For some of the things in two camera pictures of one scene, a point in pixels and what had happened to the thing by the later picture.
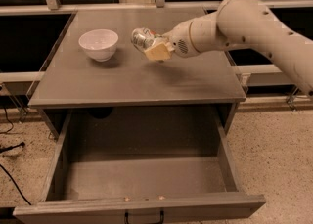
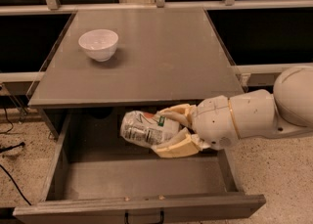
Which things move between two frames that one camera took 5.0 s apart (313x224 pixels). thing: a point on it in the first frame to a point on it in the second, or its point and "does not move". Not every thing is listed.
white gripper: [178, 39] to [213, 120]
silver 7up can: [143, 38] to [146, 128]
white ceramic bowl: [99, 43] does not move
